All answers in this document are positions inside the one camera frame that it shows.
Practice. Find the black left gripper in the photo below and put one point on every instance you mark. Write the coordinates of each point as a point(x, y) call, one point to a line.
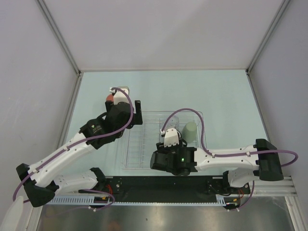
point(136, 119)

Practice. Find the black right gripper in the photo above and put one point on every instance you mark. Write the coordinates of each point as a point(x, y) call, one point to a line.
point(162, 149)

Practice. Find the pale green plastic cup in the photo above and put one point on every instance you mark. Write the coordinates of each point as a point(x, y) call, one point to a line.
point(189, 132)

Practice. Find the clear glass tumbler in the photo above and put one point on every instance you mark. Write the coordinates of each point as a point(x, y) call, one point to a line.
point(173, 122)

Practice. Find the pink plastic cup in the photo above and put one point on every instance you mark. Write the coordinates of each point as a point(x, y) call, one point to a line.
point(110, 97)

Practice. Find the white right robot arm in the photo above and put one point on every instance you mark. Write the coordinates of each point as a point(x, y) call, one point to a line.
point(243, 165)

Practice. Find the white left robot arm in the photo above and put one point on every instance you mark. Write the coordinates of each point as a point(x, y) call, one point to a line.
point(42, 181)

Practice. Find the clear plastic dish rack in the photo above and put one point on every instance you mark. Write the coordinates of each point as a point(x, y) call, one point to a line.
point(140, 141)

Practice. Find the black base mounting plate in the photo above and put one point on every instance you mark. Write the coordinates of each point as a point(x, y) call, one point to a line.
point(169, 189)

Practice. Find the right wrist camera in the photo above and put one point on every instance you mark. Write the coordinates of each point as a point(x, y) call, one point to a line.
point(171, 137)

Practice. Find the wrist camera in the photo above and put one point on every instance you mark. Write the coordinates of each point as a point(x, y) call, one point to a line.
point(171, 137)
point(119, 96)

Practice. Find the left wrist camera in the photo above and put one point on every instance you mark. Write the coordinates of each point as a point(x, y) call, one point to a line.
point(119, 96)

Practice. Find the white slotted cable duct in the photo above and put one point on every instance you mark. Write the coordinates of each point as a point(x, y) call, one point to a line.
point(88, 200)

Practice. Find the aluminium frame post left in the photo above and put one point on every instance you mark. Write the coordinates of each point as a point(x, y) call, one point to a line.
point(58, 35)

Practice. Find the aluminium frame post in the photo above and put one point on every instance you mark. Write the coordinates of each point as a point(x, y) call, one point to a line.
point(268, 34)
point(58, 35)

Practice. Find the aluminium frame post right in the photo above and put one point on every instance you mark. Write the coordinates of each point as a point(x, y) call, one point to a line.
point(268, 34)

